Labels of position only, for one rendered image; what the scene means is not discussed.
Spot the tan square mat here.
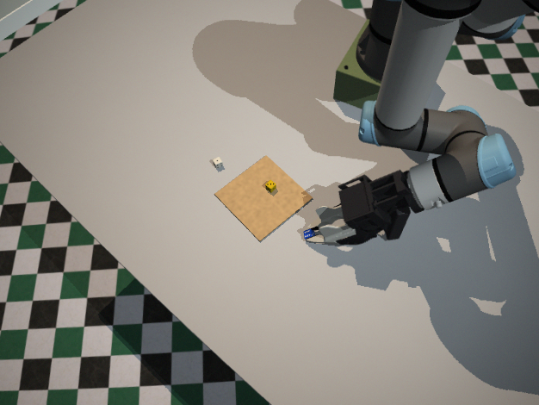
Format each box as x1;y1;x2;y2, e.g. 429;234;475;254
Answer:
215;155;313;241

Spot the blue die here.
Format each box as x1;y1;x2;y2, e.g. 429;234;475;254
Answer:
304;229;315;239

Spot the yellow die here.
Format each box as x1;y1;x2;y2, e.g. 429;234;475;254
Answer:
265;180;276;192

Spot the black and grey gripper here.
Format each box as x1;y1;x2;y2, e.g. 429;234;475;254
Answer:
305;170;424;245

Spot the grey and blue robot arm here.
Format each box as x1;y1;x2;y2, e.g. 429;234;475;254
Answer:
356;0;539;210

